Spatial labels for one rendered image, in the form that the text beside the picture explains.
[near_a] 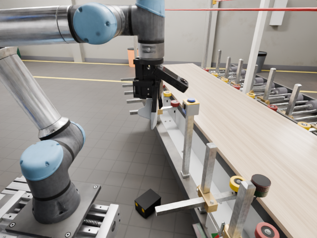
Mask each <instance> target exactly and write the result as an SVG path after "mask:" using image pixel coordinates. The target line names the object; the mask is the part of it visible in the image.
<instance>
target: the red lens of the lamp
mask: <svg viewBox="0 0 317 238"><path fill-rule="evenodd" d="M254 175H256V174H254ZM254 175H252V177H253V176H254ZM252 177H251V180H250V181H251V182H252V183H253V185H254V186H255V187H256V190H257V191H259V192H267V191H269V189H270V186H271V181H270V185H269V186H267V187H262V186H259V185H257V184H256V183H255V182H254V181H253V179H252ZM269 180H270V179H269Z"/></svg>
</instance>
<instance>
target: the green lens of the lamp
mask: <svg viewBox="0 0 317 238"><path fill-rule="evenodd" d="M268 192H269V191H267V192H264V193H262V192H258V191H256V190H255V193H254V196H256V197H261V198H263V197H266V196H267V195H268Z"/></svg>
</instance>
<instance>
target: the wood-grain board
mask: <svg viewBox="0 0 317 238"><path fill-rule="evenodd" d="M163 66H164V67H166V68H167V69H169V70H171V71H172V72H174V73H175V74H177V75H178V76H180V77H182V78H184V79H185V80H187V81H188V83H189V88H188V89H187V90H186V92H185V93H182V92H180V91H178V90H177V89H176V88H174V87H173V86H171V85H170V84H168V83H166V82H165V81H163V83H164V84H165V88H166V89H167V90H168V91H170V92H171V95H172V97H173V98H174V99H175V100H177V101H179V105H180V106H181V108H182V102H183V99H188V98H195V99H196V100H197V101H198V102H199V103H200V108H199V114H198V115H194V124H195V125H196V126H197V127H198V129H199V130H200V131H201V132H202V133H203V135H204V136H205V137H206V138H207V139H208V140H209V142H210V143H212V142H213V143H214V144H215V145H216V146H217V152H218V153H219V154H220V155H221V156H222V158H223V159H224V160H225V161H226V163H227V164H228V165H229V166H230V168H231V169H232V170H233V171H234V172H235V174H236V175H237V176H240V177H242V178H244V179H245V180H251V177H252V175H254V174H261V175H264V176H266V177H267V178H269V179H270V181H271V186H270V189H269V192H268V195H267V196H266V197H263V198H261V197H257V198H256V199H257V201H258V202H259V203H260V204H261V205H262V207H263V208H264V209H265V210H266V212H267V213H268V214H269V215H270V217H271V218H272V219H273V220H274V221H275V223H276V224H277V225H278V226H279V228H280V229H281V230H282V231H283V233H284V234H285V235H286V236H287V237H288V238H317V136H316V135H314V134H313V133H311V132H309V131H307V130H306V129H304V128H302V127H301V126H299V125H297V124H296V123H294V122H292V121H290V120H289V119H287V118H285V117H284V116H282V115H280V114H279V113H277V112H275V111H273V110H272V109H270V108H268V107H267V106H265V105H263V104H261V103H260V102H258V101H256V100H254V99H253V98H251V97H249V96H248V95H246V94H244V93H243V92H241V91H239V90H237V89H236V88H234V87H232V86H231V85H229V84H227V83H226V82H224V81H222V80H221V79H219V78H217V77H215V76H214V75H212V74H210V73H209V72H207V71H205V70H203V69H201V68H200V67H198V66H196V65H195V64H193V63H188V64H172V65H163Z"/></svg>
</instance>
